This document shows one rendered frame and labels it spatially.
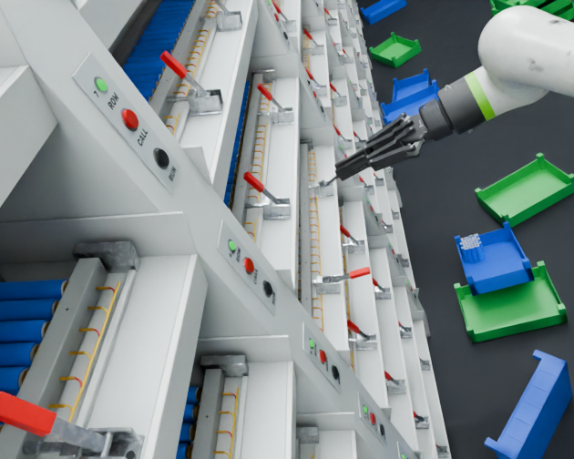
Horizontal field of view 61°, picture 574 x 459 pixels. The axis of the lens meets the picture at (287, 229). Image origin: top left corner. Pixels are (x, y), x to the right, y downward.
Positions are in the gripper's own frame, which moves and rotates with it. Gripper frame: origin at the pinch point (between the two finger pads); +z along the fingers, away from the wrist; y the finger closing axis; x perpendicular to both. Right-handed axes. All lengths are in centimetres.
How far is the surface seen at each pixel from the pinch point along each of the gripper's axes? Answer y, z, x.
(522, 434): -28, -1, -77
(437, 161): 111, 1, -96
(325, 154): 14.1, 8.1, -3.1
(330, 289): -27.7, 8.1, -2.2
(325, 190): -1.0, 7.9, -1.9
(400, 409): -32, 15, -42
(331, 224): -10.3, 7.8, -3.3
